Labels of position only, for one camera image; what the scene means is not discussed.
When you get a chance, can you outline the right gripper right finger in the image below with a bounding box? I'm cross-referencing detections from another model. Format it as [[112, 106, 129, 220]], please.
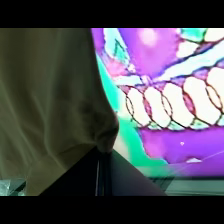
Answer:
[[99, 148, 168, 197]]

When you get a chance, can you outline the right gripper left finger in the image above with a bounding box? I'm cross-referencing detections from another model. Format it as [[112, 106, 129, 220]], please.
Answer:
[[39, 146, 101, 197]]

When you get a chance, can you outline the olive green shirt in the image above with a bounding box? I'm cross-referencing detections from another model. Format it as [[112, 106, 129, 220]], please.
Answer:
[[0, 28, 120, 197]]

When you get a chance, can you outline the silver frame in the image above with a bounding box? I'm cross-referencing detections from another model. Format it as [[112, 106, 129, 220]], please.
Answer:
[[0, 177, 27, 197]]

